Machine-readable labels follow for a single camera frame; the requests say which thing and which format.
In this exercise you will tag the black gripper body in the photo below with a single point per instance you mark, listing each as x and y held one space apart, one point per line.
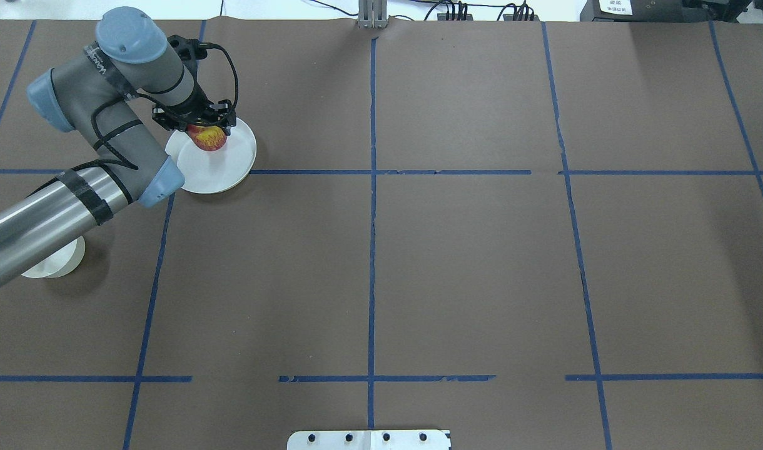
197 111

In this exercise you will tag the red yellow apple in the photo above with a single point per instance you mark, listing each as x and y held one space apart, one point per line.
207 138

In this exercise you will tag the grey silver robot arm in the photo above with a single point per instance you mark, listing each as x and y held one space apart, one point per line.
130 58

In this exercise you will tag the white round plate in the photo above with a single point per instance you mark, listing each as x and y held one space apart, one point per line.
211 172

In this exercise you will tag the white round bowl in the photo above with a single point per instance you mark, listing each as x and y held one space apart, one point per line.
60 263

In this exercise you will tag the metal plate with bolts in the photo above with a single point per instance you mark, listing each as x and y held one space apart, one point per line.
371 439

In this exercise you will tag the black equipment box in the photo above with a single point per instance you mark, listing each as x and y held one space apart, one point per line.
662 11

